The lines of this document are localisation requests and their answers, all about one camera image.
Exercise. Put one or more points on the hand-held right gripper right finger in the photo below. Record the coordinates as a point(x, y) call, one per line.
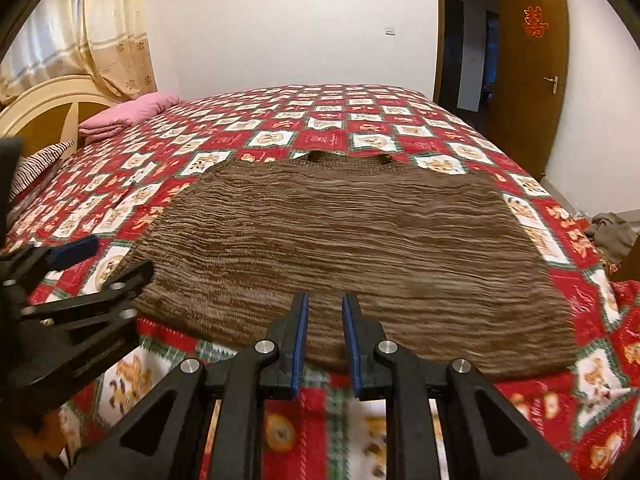
point(350, 350)

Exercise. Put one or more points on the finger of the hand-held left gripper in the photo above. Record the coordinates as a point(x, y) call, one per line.
point(115, 290)
point(75, 252)

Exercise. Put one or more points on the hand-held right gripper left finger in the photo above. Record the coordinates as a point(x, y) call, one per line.
point(300, 345)

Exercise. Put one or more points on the brown knitted sweater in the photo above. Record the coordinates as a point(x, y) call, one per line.
point(350, 235)

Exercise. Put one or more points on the striped pillow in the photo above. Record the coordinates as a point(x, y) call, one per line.
point(40, 162)

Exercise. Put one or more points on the cream wooden headboard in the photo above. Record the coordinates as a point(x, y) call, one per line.
point(30, 105)

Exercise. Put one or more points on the pink folded blanket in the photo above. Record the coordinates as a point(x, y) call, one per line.
point(135, 107)

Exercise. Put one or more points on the beige patterned curtain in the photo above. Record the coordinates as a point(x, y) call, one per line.
point(45, 45)
point(125, 50)

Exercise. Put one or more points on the red checked printed bedsheet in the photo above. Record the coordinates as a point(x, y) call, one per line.
point(325, 110)

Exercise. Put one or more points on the grey brown cloth heap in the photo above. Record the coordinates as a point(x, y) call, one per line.
point(612, 235)

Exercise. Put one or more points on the brown wooden door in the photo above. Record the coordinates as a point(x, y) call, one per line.
point(525, 110)

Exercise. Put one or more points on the red paper door decoration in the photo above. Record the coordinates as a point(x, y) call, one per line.
point(533, 21)

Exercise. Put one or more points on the brown door frame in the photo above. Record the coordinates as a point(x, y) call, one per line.
point(440, 35)

